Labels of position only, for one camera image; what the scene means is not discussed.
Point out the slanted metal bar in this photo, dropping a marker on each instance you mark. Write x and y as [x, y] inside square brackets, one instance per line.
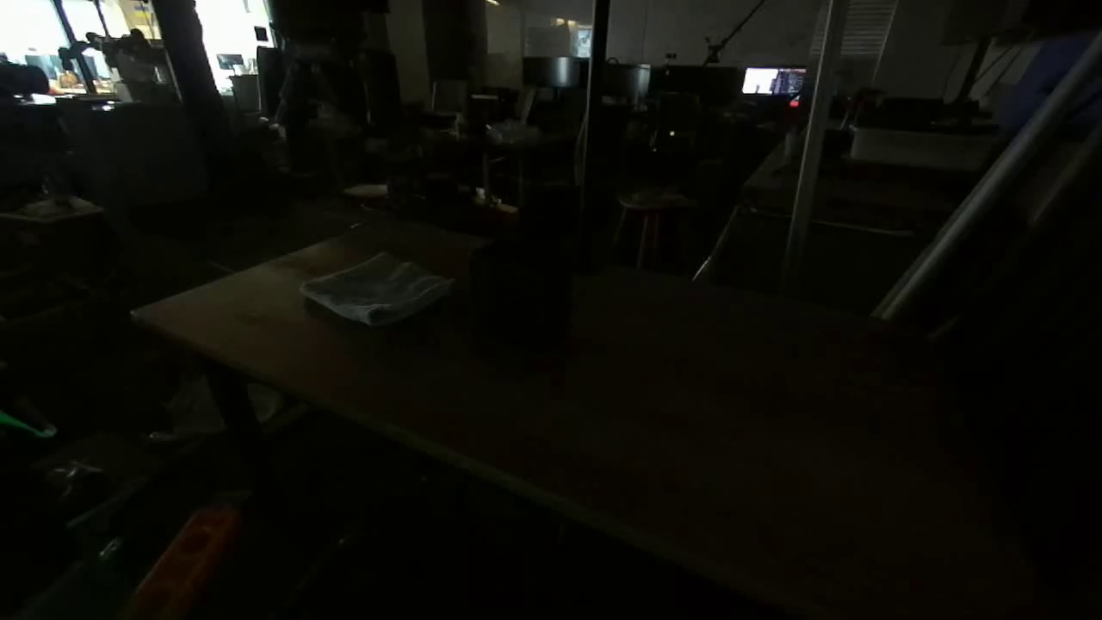
[1039, 132]

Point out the grey metal pole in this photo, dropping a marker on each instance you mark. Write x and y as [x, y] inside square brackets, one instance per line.
[814, 138]

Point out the orange tool on floor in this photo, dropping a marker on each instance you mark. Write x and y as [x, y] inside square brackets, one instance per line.
[180, 572]

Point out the lit computer monitor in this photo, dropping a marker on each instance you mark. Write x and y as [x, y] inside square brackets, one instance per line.
[766, 79]

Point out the wooden stool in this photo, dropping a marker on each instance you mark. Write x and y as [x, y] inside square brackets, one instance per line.
[650, 209]

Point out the black mesh box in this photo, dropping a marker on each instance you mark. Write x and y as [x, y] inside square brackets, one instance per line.
[521, 282]

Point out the white towel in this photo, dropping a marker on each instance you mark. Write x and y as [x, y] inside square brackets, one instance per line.
[377, 290]

